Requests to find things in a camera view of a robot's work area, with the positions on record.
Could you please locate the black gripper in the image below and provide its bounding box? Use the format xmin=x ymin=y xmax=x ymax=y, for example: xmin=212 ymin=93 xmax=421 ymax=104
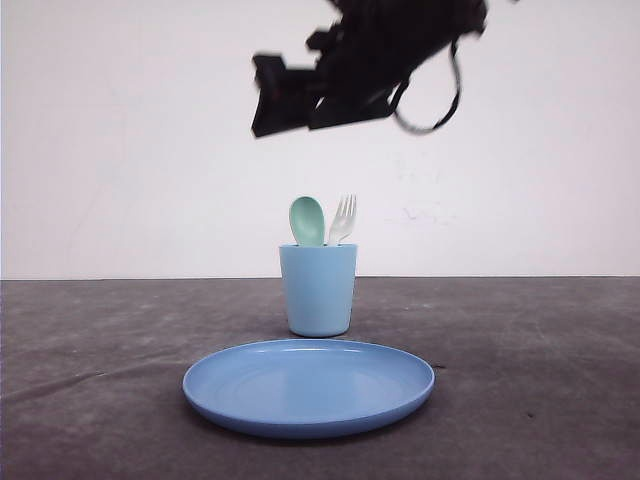
xmin=252 ymin=1 xmax=488 ymax=137

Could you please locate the white plastic fork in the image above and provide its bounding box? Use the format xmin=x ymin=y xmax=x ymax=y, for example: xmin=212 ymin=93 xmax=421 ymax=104
xmin=327 ymin=194 xmax=357 ymax=246

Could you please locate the mint green plastic spoon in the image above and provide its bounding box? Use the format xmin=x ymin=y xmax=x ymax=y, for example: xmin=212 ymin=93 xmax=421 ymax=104
xmin=289 ymin=196 xmax=325 ymax=247

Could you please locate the light blue plastic cup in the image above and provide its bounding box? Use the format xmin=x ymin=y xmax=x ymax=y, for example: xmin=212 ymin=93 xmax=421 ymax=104
xmin=279 ymin=244 xmax=358 ymax=338

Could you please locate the blue plastic plate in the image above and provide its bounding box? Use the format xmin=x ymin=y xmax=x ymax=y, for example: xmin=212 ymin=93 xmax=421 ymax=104
xmin=182 ymin=339 xmax=436 ymax=440

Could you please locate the grey table mat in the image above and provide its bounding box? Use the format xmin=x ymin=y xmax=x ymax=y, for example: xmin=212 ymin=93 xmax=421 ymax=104
xmin=0 ymin=275 xmax=640 ymax=480

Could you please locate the black cable loop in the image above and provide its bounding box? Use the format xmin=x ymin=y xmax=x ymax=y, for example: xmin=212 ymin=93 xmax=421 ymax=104
xmin=392 ymin=39 xmax=464 ymax=135

